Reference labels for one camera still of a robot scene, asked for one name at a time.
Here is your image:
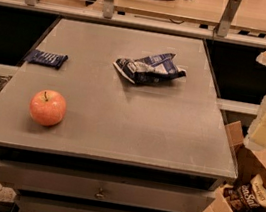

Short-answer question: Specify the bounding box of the metal bracket right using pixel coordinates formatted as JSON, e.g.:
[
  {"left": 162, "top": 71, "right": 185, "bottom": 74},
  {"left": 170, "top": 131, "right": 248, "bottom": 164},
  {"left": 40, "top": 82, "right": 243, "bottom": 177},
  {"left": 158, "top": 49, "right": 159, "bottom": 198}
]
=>
[{"left": 215, "top": 0, "right": 242, "bottom": 37}]

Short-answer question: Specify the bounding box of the dark blue snack wrapper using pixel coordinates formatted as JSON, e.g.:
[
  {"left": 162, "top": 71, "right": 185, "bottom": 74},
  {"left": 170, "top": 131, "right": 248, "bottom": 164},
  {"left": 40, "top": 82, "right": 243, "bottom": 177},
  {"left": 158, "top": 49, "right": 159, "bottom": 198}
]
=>
[{"left": 24, "top": 49, "right": 68, "bottom": 69}]

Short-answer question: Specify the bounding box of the grey drawer cabinet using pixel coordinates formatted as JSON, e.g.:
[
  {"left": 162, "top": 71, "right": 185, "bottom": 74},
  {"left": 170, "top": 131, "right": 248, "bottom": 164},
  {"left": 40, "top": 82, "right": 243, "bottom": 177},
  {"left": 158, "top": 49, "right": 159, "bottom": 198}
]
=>
[{"left": 0, "top": 19, "right": 237, "bottom": 212}]

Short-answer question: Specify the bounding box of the sea salt chip bag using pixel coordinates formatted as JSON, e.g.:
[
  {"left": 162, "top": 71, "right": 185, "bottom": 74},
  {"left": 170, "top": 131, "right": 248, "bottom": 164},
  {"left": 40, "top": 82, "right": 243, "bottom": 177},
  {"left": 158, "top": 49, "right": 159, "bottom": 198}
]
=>
[{"left": 223, "top": 174, "right": 266, "bottom": 212}]

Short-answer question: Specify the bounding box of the red yellow apple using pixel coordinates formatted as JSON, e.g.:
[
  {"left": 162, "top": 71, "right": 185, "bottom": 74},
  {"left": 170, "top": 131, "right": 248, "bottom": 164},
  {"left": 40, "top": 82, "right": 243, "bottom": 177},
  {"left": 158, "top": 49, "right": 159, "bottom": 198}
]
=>
[{"left": 29, "top": 89, "right": 67, "bottom": 127}]

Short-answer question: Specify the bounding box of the blue chip bag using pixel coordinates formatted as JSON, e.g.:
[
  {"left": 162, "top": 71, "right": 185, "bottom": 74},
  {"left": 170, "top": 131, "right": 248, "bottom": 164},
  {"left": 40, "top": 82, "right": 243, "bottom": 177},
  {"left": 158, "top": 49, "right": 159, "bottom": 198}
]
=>
[{"left": 113, "top": 53, "right": 187, "bottom": 85}]

